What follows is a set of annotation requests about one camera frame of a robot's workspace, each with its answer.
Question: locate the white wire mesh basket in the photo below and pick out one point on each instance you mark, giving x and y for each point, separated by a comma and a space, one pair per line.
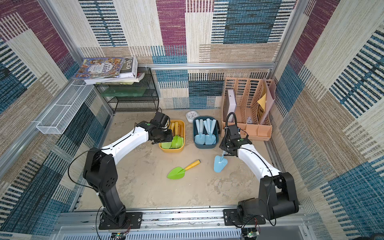
58, 118

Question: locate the dark blue storage box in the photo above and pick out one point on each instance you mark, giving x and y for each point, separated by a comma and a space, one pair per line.
216, 132

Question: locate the white book stack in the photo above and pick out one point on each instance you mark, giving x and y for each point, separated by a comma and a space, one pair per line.
129, 74

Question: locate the white box in organizer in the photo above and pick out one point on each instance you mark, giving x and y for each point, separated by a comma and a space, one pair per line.
229, 103

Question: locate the colorful picture book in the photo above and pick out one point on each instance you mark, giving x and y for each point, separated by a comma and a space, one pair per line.
99, 68

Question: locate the dark green shovel yellow handle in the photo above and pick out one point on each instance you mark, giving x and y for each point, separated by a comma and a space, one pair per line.
177, 140

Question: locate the green tray on shelf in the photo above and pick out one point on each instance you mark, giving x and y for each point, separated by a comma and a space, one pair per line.
124, 92

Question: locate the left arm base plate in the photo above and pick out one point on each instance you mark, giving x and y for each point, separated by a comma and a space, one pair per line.
125, 221

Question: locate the pink desk file organizer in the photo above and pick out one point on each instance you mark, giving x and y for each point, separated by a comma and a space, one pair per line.
250, 117

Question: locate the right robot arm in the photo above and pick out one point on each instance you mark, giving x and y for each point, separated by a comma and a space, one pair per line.
277, 191

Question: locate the yellow storage box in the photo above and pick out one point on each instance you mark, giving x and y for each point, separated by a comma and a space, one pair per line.
183, 135

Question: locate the yellow paper in organizer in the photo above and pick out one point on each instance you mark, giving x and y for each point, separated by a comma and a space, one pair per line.
262, 102

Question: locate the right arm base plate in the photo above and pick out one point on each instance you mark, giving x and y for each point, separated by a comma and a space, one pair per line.
232, 217

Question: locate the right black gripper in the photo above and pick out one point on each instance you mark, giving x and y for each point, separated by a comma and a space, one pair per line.
226, 148

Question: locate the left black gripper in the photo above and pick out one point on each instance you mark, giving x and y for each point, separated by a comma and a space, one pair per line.
169, 138

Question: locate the blue shovel large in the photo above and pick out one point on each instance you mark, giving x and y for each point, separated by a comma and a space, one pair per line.
210, 126

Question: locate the hidden green shovel yellow handle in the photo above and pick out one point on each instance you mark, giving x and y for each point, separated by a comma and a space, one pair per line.
178, 172

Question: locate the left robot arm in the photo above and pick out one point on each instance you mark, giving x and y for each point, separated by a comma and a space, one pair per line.
100, 168

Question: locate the black wire shelf rack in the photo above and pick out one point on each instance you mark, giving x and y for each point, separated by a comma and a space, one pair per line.
149, 102

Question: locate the white round clock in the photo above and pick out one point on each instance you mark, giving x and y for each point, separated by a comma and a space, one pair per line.
191, 115

